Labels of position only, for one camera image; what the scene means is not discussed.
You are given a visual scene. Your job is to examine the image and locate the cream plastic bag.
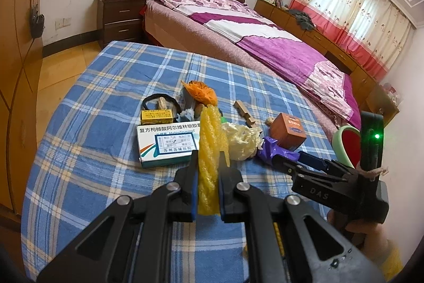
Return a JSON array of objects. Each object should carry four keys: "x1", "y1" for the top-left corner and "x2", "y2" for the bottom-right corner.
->
[{"x1": 221, "y1": 122, "x2": 264, "y2": 161}]

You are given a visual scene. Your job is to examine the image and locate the yellow foam fruit net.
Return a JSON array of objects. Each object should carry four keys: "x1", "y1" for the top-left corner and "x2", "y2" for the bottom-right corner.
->
[{"x1": 198, "y1": 105, "x2": 230, "y2": 216}]

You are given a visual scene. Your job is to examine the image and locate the person's right hand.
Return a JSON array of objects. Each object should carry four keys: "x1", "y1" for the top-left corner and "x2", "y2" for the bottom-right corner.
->
[{"x1": 345, "y1": 220, "x2": 394, "y2": 262}]

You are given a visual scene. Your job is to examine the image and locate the orange cardboard box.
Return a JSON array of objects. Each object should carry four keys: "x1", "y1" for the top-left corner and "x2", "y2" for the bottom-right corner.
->
[{"x1": 270, "y1": 113, "x2": 307, "y2": 151}]

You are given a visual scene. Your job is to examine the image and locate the red bucket green rim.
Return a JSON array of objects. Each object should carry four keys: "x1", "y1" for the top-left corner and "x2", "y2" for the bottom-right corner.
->
[{"x1": 331, "y1": 125, "x2": 361, "y2": 168}]

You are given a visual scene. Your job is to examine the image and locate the peanut behind orange box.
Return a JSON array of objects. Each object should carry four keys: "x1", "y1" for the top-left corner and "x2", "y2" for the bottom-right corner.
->
[{"x1": 265, "y1": 117, "x2": 274, "y2": 127}]

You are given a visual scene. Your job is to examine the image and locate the wooden block piece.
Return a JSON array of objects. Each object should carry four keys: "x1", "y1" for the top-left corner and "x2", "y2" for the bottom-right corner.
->
[{"x1": 233, "y1": 100, "x2": 257, "y2": 128}]

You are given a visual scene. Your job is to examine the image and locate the long wooden window cabinet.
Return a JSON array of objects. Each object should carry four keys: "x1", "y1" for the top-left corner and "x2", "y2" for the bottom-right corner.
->
[{"x1": 254, "y1": 0, "x2": 400, "y2": 126}]

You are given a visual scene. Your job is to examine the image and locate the blue plaid blanket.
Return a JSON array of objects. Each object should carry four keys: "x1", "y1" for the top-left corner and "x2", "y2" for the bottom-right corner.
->
[{"x1": 21, "y1": 42, "x2": 335, "y2": 279}]

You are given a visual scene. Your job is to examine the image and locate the purple floral quilt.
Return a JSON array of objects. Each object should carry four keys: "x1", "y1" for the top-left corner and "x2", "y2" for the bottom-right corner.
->
[{"x1": 160, "y1": 0, "x2": 361, "y2": 128}]

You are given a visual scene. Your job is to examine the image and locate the white teal medicine box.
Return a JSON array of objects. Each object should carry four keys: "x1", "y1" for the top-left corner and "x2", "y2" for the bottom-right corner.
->
[{"x1": 136, "y1": 121, "x2": 200, "y2": 168}]

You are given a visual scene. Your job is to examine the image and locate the peanut beside blue wrapper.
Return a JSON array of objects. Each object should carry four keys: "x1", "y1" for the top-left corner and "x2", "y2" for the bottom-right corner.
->
[{"x1": 194, "y1": 103, "x2": 205, "y2": 120}]

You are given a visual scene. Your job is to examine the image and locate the light blue plastic wrapper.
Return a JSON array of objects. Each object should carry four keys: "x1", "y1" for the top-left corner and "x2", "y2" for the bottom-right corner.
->
[{"x1": 176, "y1": 108, "x2": 195, "y2": 123}]

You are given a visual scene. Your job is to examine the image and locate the small yellow box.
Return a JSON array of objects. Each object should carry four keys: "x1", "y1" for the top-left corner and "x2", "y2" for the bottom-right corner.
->
[{"x1": 141, "y1": 109, "x2": 174, "y2": 125}]

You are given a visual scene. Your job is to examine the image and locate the peanut inside hair band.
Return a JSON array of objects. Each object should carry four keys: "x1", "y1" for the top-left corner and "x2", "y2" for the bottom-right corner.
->
[{"x1": 157, "y1": 97, "x2": 167, "y2": 110}]

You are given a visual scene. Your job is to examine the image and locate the red white curtain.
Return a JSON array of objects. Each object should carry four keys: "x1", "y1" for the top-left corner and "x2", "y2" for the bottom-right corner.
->
[{"x1": 290, "y1": 0, "x2": 413, "y2": 81}]

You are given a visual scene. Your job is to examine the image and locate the dark clothes on cabinet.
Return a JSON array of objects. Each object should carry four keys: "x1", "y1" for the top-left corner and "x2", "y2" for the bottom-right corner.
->
[{"x1": 288, "y1": 9, "x2": 316, "y2": 32}]

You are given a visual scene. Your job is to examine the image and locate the black hair band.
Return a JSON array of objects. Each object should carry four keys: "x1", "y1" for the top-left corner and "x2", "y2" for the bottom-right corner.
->
[{"x1": 141, "y1": 93, "x2": 182, "y2": 119}]

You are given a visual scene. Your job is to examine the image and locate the pink bed mattress sheet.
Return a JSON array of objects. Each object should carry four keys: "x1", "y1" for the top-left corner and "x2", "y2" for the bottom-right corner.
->
[{"x1": 145, "y1": 0, "x2": 343, "y2": 141}]

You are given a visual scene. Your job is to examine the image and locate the dark wooden nightstand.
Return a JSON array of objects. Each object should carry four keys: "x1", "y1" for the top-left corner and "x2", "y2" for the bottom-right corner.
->
[{"x1": 97, "y1": 0, "x2": 148, "y2": 48}]

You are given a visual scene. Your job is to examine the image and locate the orange wooden wardrobe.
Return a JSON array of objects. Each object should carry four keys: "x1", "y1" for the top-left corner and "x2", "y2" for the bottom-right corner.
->
[{"x1": 1, "y1": 0, "x2": 43, "y2": 216}]

